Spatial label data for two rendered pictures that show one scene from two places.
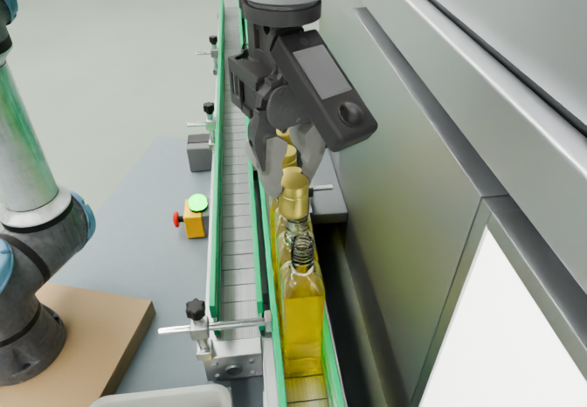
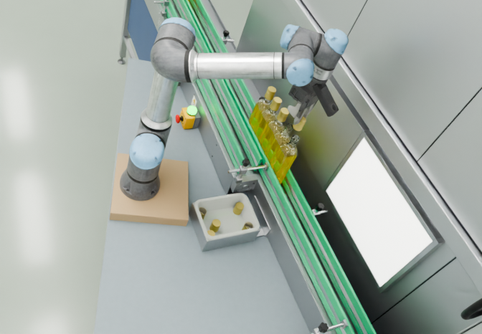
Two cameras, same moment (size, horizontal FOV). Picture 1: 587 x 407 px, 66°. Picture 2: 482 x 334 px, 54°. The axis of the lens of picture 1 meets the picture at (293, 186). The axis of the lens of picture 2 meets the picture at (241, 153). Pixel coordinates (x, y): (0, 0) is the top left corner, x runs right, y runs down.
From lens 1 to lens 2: 127 cm
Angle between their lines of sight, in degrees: 25
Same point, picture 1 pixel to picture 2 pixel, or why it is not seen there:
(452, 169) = (354, 121)
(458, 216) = (354, 133)
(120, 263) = not seen: hidden behind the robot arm
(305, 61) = (323, 92)
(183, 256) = (185, 139)
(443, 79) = (353, 95)
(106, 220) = (130, 118)
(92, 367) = (178, 191)
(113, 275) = not seen: hidden behind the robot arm
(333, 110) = (331, 106)
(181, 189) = not seen: hidden behind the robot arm
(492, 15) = (369, 84)
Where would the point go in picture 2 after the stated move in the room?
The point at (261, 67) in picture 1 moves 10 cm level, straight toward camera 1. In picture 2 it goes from (306, 89) to (318, 110)
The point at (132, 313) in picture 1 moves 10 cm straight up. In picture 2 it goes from (182, 168) to (186, 152)
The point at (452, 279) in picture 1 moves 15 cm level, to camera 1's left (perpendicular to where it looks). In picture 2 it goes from (349, 149) to (312, 150)
